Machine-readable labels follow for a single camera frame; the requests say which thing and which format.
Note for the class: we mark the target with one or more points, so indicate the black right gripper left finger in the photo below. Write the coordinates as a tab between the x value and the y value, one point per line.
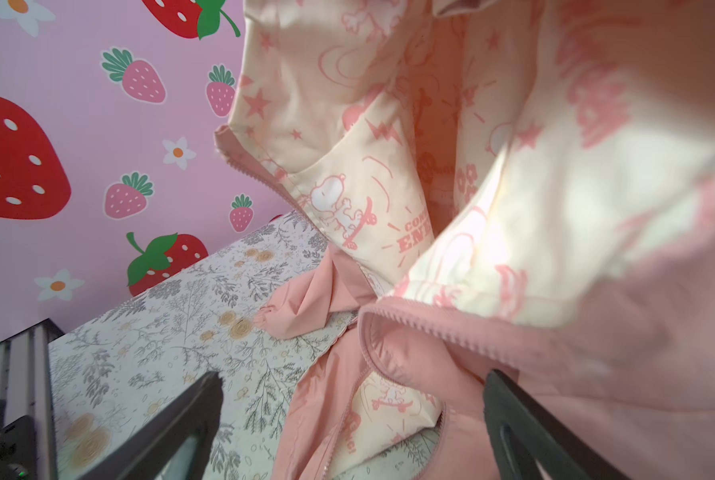
176	444

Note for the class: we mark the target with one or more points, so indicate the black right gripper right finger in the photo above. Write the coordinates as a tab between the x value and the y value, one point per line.
528	442

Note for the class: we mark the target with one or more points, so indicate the pink hooded zip jacket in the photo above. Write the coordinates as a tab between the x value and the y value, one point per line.
516	186

